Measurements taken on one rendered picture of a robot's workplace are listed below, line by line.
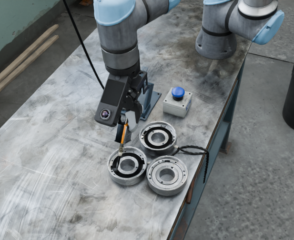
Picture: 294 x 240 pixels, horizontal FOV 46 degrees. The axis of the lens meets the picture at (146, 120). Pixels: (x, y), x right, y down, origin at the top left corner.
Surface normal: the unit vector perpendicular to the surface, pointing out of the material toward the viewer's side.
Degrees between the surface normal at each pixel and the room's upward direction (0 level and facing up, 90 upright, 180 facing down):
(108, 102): 32
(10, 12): 90
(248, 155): 0
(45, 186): 0
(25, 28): 90
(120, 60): 89
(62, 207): 0
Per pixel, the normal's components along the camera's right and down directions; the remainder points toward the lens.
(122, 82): -0.24, -0.20
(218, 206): -0.04, -0.67
